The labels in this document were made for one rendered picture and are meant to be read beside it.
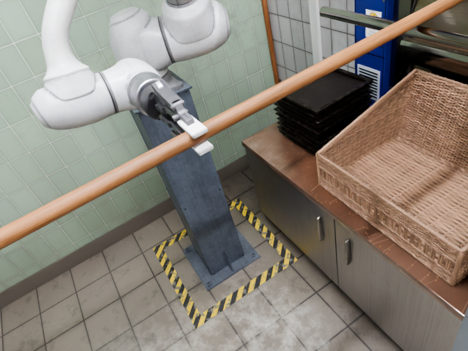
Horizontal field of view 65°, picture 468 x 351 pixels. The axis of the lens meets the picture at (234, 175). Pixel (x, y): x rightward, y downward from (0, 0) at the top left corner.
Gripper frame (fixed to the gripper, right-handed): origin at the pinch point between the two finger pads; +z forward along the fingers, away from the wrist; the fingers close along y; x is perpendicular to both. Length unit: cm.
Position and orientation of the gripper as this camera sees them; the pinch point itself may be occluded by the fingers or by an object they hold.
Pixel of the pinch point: (195, 134)
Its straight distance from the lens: 67.6
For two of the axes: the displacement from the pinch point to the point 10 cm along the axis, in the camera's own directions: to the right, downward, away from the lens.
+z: 5.1, 4.7, -7.2
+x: -8.3, 4.8, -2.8
